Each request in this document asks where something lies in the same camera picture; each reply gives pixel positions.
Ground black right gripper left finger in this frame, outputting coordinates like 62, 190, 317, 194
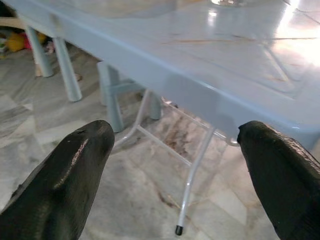
0, 119, 116, 240

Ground light blue plastic table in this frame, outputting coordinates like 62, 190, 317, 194
4, 0, 320, 151

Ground light blue plastic stool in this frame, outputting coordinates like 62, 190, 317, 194
96, 61, 163, 134

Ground beige wooden board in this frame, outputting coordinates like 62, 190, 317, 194
0, 16, 26, 30

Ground yellow soft toy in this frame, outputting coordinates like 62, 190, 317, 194
6, 32, 31, 53

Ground white metal folding frame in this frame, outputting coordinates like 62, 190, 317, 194
113, 89, 241, 236

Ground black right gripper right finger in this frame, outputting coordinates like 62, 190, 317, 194
236, 120, 320, 240

